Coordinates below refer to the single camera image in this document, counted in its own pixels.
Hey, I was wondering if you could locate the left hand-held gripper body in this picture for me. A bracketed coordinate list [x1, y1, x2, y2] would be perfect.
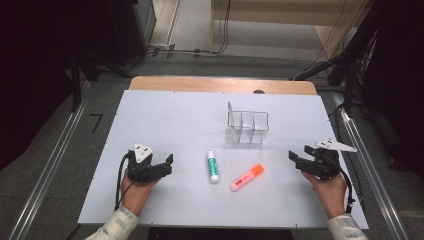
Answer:
[125, 142, 158, 185]

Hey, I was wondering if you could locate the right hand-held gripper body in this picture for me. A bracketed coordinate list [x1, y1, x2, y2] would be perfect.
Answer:
[313, 139, 358, 182]

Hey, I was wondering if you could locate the white and green glue stick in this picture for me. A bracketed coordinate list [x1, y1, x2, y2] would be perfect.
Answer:
[206, 149, 221, 184]

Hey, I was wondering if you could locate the pink and orange highlighter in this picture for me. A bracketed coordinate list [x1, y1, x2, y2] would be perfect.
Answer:
[229, 163, 266, 193]

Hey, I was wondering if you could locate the clear plastic desk organizer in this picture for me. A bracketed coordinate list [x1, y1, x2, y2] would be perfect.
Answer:
[225, 101, 270, 145]

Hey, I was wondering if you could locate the person's left hand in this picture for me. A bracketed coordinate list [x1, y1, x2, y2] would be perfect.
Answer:
[118, 169, 162, 218]

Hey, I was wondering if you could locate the person's right hand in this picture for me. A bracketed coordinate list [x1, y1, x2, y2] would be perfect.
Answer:
[300, 170, 349, 220]

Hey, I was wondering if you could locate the white table board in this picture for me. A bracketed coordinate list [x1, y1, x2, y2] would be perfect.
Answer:
[77, 89, 370, 230]

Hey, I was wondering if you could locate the wooden table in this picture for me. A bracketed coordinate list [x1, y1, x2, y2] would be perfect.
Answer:
[128, 75, 318, 96]

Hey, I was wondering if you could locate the black metal stand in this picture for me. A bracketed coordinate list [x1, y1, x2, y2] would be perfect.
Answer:
[289, 19, 381, 116]
[67, 48, 132, 113]

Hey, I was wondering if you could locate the black cabinet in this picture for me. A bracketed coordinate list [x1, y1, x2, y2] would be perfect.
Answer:
[105, 0, 158, 66]

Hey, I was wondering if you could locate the light wooden desk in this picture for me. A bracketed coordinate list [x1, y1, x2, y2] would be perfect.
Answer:
[209, 0, 372, 54]

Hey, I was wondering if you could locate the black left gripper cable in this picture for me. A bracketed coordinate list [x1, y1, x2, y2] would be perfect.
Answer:
[114, 150, 135, 212]

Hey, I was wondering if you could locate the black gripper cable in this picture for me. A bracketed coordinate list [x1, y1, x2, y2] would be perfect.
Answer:
[114, 150, 135, 212]
[328, 155, 356, 215]

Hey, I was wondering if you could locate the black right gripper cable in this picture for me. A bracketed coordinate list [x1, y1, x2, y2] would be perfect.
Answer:
[328, 155, 356, 215]

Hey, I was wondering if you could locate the metal floor rail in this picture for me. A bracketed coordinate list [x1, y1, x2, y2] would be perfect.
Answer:
[7, 80, 94, 240]
[330, 90, 412, 240]

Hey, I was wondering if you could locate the floor cable with plugs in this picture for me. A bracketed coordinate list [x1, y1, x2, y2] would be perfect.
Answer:
[145, 43, 216, 60]

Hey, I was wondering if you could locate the black hanging cable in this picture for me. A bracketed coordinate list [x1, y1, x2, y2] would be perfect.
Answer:
[215, 0, 233, 55]

